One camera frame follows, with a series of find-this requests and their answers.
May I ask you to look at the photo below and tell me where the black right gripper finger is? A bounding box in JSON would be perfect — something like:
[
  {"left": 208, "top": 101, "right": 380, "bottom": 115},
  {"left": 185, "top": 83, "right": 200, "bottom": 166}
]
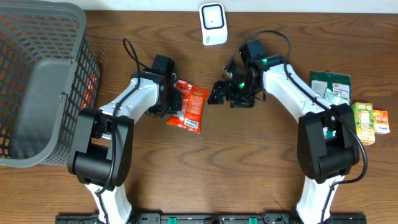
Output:
[
  {"left": 224, "top": 60, "right": 241, "bottom": 80},
  {"left": 207, "top": 81, "right": 231, "bottom": 105}
]

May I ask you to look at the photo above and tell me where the red snack packet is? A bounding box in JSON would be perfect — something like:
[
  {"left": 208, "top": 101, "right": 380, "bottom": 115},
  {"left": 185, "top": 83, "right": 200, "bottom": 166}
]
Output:
[{"left": 167, "top": 80, "right": 210, "bottom": 134}]

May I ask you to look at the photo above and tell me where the white teal wipes packet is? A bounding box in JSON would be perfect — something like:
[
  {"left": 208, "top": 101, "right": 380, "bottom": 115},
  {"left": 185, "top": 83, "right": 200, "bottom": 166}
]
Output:
[{"left": 324, "top": 88, "right": 350, "bottom": 105}]

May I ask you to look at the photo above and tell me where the green white 3M packet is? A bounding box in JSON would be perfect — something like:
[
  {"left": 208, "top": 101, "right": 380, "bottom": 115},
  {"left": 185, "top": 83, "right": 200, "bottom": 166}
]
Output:
[{"left": 310, "top": 71, "right": 351, "bottom": 104}]

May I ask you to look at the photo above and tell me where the green snack box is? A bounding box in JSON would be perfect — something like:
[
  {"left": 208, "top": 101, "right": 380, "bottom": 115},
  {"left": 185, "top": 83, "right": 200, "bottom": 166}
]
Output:
[{"left": 351, "top": 102, "right": 375, "bottom": 145}]

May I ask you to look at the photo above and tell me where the small orange candy box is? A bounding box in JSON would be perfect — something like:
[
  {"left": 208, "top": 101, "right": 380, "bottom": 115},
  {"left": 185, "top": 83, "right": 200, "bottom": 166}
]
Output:
[{"left": 373, "top": 110, "right": 390, "bottom": 134}]

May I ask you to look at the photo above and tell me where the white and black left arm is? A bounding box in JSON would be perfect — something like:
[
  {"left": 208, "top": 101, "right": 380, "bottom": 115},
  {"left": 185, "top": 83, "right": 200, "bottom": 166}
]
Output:
[{"left": 67, "top": 55, "right": 182, "bottom": 223}]

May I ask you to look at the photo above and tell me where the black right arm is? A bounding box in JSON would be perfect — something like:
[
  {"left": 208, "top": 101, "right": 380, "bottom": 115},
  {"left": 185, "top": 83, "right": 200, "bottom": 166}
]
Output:
[{"left": 208, "top": 40, "right": 363, "bottom": 223}]

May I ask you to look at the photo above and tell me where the grey plastic mesh basket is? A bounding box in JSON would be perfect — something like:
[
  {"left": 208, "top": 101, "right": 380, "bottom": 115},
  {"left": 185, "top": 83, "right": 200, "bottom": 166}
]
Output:
[{"left": 1, "top": 1, "right": 101, "bottom": 167}]

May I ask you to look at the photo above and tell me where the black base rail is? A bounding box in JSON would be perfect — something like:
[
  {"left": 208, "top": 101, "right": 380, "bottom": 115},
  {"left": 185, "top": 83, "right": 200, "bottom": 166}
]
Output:
[{"left": 55, "top": 212, "right": 367, "bottom": 224}]

